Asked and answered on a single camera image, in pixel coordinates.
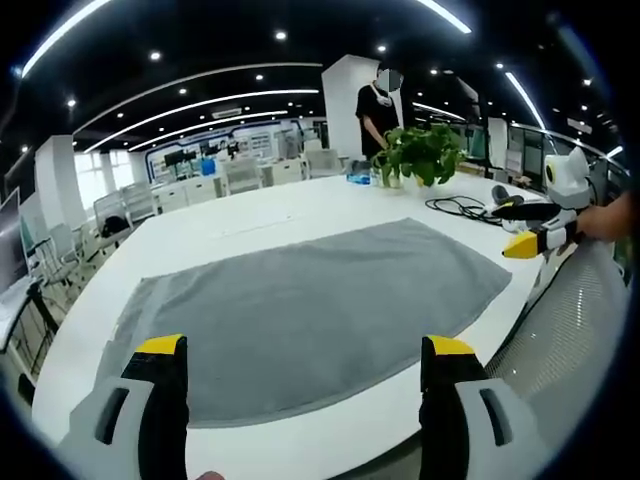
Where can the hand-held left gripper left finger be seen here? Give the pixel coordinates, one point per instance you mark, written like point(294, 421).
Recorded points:
point(135, 425)

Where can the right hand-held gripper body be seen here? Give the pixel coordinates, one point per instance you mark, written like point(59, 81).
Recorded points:
point(567, 182)

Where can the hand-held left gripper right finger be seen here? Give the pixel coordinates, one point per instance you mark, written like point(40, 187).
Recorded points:
point(465, 425)

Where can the grey towel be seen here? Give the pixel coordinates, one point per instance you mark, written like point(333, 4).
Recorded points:
point(300, 310)

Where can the person's right hand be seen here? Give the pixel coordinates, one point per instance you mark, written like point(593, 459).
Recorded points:
point(607, 220)

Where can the person's left hand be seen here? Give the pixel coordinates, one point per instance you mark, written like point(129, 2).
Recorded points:
point(209, 475)

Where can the grey black device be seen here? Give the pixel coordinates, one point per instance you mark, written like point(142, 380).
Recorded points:
point(506, 195)

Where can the white mesh chair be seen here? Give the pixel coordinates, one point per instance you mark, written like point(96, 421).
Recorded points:
point(565, 320)

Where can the black pole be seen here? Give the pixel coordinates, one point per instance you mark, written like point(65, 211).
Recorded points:
point(485, 130)

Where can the green potted plant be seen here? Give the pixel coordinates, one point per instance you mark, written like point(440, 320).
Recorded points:
point(425, 152)

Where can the blue packet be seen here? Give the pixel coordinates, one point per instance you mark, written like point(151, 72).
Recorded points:
point(359, 178)

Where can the black bag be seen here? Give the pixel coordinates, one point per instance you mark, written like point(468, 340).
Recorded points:
point(116, 226)

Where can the white office chair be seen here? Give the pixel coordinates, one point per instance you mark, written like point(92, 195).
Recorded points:
point(132, 200)
point(242, 176)
point(322, 162)

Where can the computer monitor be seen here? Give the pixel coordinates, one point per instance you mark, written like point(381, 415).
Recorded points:
point(11, 245)

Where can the white table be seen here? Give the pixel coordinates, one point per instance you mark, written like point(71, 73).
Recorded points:
point(250, 215)

